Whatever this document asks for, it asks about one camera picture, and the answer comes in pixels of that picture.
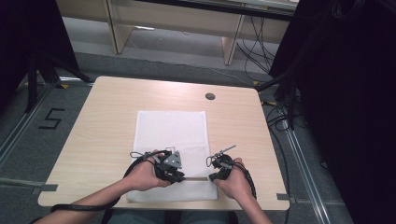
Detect person's right hand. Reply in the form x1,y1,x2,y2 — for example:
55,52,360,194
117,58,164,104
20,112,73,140
214,157,251,202

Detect person's left hand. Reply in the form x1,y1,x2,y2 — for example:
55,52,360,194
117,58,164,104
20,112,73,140
124,149,172,192

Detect white cloth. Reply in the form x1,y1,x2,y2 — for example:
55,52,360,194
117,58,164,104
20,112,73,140
125,110,219,203

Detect person's legs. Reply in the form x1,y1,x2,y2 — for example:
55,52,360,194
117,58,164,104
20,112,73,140
106,209,230,224

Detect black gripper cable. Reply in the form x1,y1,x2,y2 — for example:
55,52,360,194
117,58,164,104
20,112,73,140
233,161,258,200
49,149,172,214

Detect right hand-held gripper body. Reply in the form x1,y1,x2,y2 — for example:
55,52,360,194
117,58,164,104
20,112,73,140
211,144,237,175

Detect aluminium floor rail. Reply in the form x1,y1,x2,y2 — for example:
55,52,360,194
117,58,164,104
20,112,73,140
0,83,54,167
281,119,332,224

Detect bundle of black hanging cables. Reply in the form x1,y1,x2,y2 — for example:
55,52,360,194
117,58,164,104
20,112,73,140
235,15,278,75

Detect black metal stand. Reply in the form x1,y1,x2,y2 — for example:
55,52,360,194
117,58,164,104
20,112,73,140
25,51,92,114
256,62,301,131

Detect black curtain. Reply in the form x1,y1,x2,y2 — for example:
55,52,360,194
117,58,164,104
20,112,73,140
269,0,396,224
0,0,80,115

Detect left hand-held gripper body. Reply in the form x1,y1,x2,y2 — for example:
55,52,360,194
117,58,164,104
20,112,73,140
153,149,185,183

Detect black floor cables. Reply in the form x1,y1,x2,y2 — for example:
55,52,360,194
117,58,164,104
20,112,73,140
262,98,293,224

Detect light wooden desk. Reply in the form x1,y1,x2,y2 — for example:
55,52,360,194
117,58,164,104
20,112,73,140
55,0,301,66

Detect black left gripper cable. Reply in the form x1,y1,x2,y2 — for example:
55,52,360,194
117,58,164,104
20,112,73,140
49,149,172,214

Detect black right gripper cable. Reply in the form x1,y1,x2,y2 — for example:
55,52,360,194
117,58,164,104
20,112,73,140
233,161,258,200

